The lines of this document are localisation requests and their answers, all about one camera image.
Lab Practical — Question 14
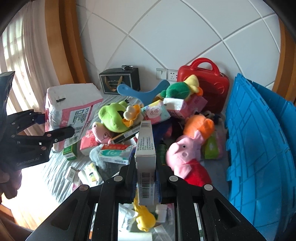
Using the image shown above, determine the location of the white tissue pack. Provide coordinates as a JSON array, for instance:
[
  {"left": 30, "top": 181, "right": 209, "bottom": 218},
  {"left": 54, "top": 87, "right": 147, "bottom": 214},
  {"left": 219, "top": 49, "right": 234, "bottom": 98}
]
[{"left": 45, "top": 83, "right": 103, "bottom": 152}]

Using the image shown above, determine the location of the grey white medicine box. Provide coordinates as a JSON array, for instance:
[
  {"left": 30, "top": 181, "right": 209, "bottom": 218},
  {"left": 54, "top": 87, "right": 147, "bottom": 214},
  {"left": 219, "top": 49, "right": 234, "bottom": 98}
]
[{"left": 134, "top": 120, "right": 156, "bottom": 206}]

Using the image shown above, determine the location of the left hand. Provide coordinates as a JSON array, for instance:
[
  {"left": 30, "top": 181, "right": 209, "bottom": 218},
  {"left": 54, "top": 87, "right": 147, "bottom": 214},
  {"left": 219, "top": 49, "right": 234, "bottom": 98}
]
[{"left": 1, "top": 170, "right": 22, "bottom": 199}]

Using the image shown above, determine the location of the green white medicine box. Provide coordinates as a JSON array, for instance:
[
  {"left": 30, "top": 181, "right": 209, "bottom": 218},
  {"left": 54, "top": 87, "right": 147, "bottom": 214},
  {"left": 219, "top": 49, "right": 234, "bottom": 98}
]
[{"left": 63, "top": 143, "right": 77, "bottom": 161}]

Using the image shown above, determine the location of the pink tissue packet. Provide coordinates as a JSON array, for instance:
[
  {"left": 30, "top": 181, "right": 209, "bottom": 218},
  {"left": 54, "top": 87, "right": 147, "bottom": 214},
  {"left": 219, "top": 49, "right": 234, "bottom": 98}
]
[{"left": 80, "top": 130, "right": 100, "bottom": 156}]

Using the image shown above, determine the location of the pink pig plush red dress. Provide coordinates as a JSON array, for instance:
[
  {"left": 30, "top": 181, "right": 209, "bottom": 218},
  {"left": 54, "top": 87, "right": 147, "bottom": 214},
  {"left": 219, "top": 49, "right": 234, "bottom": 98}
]
[{"left": 166, "top": 131, "right": 212, "bottom": 187}]

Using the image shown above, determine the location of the small pink pig plush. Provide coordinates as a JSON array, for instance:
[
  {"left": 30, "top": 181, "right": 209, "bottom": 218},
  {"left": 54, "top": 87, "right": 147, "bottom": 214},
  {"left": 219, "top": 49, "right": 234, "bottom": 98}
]
[{"left": 92, "top": 122, "right": 114, "bottom": 144}]

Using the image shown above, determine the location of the green tissue packet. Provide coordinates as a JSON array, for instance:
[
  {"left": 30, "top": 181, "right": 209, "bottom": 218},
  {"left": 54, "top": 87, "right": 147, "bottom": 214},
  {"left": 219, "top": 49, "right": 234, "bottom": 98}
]
[{"left": 202, "top": 134, "right": 220, "bottom": 160}]

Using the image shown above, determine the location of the red green medicine box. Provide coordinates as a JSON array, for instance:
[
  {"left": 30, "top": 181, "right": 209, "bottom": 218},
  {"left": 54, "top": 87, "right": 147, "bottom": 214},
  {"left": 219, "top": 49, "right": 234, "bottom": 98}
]
[{"left": 98, "top": 144, "right": 134, "bottom": 165}]

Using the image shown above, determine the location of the green frog plush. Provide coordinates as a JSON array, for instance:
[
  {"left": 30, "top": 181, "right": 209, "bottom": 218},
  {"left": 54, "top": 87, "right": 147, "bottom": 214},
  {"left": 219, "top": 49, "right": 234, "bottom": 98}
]
[{"left": 98, "top": 100, "right": 144, "bottom": 133}]

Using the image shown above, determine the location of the orange plush toy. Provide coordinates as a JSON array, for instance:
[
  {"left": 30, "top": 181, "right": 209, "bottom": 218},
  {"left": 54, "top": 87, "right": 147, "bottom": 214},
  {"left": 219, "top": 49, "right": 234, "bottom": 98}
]
[{"left": 183, "top": 114, "right": 215, "bottom": 143}]

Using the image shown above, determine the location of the black gift box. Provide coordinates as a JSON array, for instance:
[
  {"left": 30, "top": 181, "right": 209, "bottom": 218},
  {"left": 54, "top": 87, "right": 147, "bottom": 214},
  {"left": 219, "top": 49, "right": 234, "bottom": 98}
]
[{"left": 99, "top": 65, "right": 140, "bottom": 95}]

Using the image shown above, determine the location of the blue plastic storage crate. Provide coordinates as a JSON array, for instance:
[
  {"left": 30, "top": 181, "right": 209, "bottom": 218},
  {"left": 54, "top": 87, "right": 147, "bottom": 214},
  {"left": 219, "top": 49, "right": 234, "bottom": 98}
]
[{"left": 225, "top": 74, "right": 295, "bottom": 240}]

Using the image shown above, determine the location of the pastel tissue packet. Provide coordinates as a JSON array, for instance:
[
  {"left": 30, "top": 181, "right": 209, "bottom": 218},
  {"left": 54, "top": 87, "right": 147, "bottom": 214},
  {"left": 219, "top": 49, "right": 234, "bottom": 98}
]
[{"left": 142, "top": 100, "right": 171, "bottom": 125}]

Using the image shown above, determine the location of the blue plastic boomerang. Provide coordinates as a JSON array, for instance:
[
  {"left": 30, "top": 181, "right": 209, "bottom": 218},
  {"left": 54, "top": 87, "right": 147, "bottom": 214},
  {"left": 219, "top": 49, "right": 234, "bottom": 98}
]
[{"left": 117, "top": 80, "right": 170, "bottom": 106}]

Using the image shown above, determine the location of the green yellow plush toy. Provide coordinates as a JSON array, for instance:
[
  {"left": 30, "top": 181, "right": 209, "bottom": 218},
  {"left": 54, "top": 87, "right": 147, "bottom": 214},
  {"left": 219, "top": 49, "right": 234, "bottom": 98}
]
[{"left": 160, "top": 75, "right": 203, "bottom": 100}]

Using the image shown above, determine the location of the red plastic suitcase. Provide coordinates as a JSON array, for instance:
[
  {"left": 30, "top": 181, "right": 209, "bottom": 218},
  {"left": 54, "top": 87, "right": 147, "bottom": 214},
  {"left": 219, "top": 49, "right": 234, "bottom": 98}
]
[{"left": 177, "top": 58, "right": 230, "bottom": 113}]

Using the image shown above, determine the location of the white light switch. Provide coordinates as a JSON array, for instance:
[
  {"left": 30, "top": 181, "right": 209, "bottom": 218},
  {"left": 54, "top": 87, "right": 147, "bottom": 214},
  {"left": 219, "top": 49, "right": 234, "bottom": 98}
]
[{"left": 156, "top": 68, "right": 168, "bottom": 80}]

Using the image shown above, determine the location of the white wall socket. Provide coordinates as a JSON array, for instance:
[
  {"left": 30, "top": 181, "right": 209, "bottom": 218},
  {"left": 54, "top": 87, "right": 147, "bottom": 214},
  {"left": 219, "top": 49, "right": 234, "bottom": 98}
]
[{"left": 168, "top": 69, "right": 178, "bottom": 82}]

